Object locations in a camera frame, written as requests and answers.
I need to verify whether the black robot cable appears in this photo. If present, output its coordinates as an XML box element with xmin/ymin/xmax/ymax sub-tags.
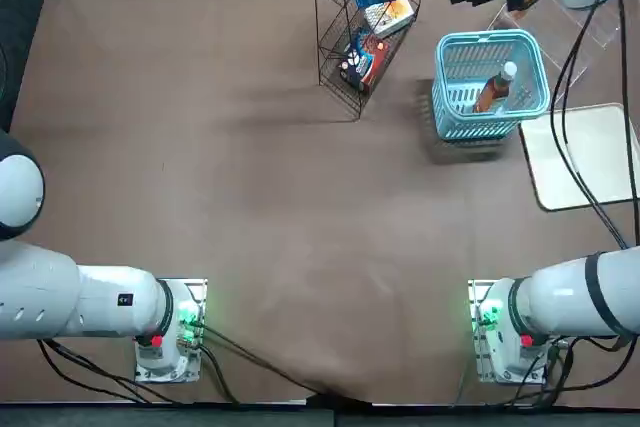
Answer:
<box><xmin>612</xmin><ymin>0</ymin><xmax>640</xmax><ymax>243</ymax></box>
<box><xmin>549</xmin><ymin>0</ymin><xmax>631</xmax><ymax>251</ymax></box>

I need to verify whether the light blue plastic shopping basket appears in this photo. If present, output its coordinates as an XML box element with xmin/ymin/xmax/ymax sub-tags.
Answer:
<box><xmin>430</xmin><ymin>30</ymin><xmax>552</xmax><ymax>142</ymax></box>

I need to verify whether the white orange cracker box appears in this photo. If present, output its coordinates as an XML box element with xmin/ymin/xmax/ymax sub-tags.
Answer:
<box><xmin>363</xmin><ymin>0</ymin><xmax>416</xmax><ymax>38</ymax></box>

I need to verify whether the cream plastic tray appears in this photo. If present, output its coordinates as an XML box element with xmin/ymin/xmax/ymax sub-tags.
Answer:
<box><xmin>518</xmin><ymin>101</ymin><xmax>640</xmax><ymax>212</ymax></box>

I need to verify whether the black wire snack rack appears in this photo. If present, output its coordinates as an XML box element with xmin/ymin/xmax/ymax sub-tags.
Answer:
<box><xmin>312</xmin><ymin>0</ymin><xmax>424</xmax><ymax>122</ymax></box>

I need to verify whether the clear acrylic shelf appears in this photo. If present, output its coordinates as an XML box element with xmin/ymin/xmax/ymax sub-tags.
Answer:
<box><xmin>487</xmin><ymin>0</ymin><xmax>626</xmax><ymax>108</ymax></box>

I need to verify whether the dark brown cookie box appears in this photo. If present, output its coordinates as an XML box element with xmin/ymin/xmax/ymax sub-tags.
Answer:
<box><xmin>339</xmin><ymin>29</ymin><xmax>391</xmax><ymax>94</ymax></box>

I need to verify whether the black base cable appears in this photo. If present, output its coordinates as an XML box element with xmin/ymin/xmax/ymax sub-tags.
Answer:
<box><xmin>449</xmin><ymin>331</ymin><xmax>640</xmax><ymax>408</ymax></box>
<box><xmin>197</xmin><ymin>321</ymin><xmax>374</xmax><ymax>406</ymax></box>
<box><xmin>37</xmin><ymin>339</ymin><xmax>241</xmax><ymax>406</ymax></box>

